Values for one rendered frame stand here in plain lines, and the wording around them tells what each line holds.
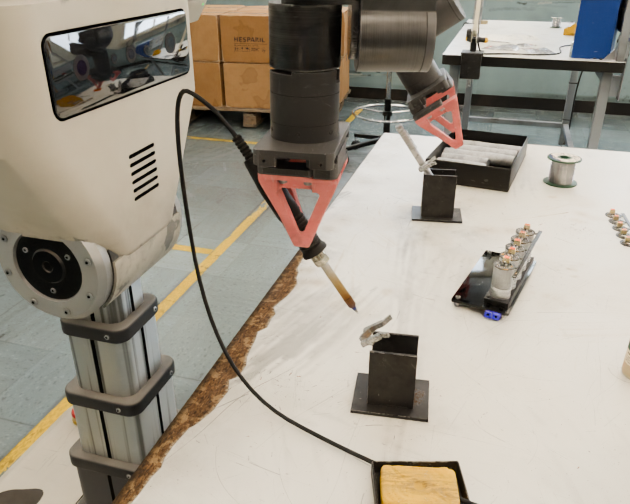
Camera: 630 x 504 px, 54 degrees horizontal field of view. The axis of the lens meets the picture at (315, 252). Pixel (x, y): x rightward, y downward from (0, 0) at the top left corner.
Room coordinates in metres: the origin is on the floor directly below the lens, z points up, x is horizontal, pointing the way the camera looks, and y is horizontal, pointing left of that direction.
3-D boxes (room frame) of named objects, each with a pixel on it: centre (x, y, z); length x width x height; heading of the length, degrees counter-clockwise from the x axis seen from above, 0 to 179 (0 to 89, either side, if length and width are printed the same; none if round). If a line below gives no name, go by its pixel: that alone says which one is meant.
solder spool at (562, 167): (1.13, -0.47, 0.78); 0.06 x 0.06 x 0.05
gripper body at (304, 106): (0.51, 0.01, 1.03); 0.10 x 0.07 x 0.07; 170
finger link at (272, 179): (0.51, 0.01, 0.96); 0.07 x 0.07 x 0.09; 80
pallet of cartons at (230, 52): (4.67, 0.38, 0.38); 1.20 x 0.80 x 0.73; 79
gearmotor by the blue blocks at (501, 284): (0.67, -0.23, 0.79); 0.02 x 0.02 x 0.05
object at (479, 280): (0.72, -0.24, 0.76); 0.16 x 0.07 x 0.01; 151
